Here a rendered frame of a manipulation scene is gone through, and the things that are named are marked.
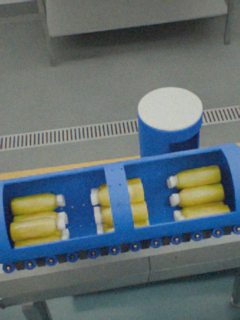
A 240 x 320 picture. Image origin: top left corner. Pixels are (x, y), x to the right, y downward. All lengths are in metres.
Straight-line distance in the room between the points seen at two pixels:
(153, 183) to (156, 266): 0.31
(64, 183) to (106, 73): 2.37
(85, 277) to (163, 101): 0.84
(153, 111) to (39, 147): 1.57
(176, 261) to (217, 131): 1.83
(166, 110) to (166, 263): 0.67
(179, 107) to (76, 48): 2.41
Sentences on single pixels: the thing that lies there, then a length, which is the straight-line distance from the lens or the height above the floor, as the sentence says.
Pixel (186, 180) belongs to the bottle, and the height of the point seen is 1.12.
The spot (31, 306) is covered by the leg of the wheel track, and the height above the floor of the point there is 0.63.
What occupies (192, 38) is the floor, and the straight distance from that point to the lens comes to 4.43.
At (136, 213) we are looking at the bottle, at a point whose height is 1.11.
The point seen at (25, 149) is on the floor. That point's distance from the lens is 3.53.
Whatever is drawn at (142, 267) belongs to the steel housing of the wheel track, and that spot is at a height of 0.86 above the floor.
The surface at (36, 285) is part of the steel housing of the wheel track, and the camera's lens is 1.83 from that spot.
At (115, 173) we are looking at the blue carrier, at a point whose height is 1.23.
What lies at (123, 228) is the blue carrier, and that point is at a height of 1.13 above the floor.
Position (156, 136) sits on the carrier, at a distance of 2.06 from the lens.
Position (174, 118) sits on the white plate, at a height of 1.04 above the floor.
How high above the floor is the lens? 2.42
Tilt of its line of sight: 47 degrees down
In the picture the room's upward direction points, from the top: 6 degrees counter-clockwise
